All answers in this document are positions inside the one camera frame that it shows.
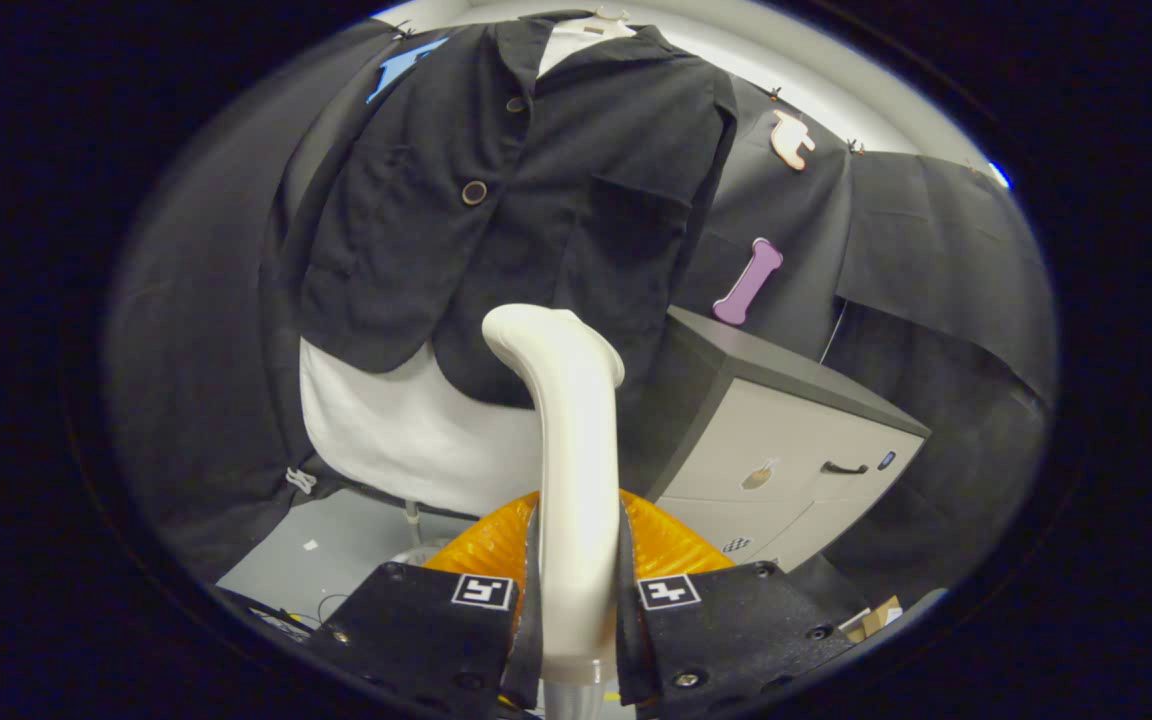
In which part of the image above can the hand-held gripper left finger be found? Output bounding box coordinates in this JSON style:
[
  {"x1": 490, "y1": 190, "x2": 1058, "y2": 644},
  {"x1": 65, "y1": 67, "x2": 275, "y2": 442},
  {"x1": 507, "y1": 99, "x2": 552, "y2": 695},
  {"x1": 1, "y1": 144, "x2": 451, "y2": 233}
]
[{"x1": 308, "y1": 490, "x2": 545, "y2": 720}]

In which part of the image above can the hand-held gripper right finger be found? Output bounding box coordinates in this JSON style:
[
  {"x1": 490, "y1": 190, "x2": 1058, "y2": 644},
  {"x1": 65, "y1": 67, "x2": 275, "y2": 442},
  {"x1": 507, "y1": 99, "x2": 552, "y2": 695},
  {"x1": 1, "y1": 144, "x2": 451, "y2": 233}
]
[{"x1": 618, "y1": 490, "x2": 857, "y2": 720}]

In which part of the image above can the white garment steamer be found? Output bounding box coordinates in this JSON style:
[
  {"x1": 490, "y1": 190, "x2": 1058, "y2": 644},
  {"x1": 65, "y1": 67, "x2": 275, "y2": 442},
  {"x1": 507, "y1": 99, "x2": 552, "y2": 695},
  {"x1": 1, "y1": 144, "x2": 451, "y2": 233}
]
[{"x1": 481, "y1": 303, "x2": 627, "y2": 720}]

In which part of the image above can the black suit jacket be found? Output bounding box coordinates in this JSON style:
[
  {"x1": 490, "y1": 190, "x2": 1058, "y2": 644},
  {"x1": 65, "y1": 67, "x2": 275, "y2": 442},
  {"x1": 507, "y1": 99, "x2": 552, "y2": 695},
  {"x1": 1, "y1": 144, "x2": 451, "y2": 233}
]
[{"x1": 281, "y1": 10, "x2": 740, "y2": 411}]

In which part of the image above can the white clothes stand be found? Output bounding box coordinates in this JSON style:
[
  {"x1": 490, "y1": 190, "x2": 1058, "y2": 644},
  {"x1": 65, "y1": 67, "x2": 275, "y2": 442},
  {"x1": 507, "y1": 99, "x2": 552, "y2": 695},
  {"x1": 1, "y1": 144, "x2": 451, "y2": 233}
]
[{"x1": 389, "y1": 500, "x2": 477, "y2": 567}]

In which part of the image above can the cardboard box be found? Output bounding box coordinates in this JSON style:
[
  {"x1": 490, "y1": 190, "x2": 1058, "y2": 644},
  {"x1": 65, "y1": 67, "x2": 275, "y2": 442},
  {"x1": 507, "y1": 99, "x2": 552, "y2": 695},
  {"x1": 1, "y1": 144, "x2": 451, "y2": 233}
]
[{"x1": 840, "y1": 596, "x2": 905, "y2": 642}]

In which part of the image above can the grey cabinet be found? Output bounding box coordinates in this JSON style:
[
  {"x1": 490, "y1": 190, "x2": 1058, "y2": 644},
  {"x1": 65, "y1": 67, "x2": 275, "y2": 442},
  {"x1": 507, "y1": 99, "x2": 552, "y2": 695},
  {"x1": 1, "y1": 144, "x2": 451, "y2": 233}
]
[{"x1": 626, "y1": 305, "x2": 932, "y2": 573}]

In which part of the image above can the black backdrop cloth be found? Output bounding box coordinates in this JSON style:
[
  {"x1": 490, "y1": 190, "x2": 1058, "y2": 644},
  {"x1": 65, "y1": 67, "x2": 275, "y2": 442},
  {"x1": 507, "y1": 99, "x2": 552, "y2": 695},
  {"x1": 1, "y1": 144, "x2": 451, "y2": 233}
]
[{"x1": 104, "y1": 18, "x2": 1059, "y2": 621}]

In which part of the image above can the white hanging cable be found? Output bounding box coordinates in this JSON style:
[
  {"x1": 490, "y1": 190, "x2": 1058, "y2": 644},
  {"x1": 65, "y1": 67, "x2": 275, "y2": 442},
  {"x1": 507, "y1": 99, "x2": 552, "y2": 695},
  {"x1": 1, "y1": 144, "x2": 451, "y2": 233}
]
[{"x1": 820, "y1": 298, "x2": 849, "y2": 363}]

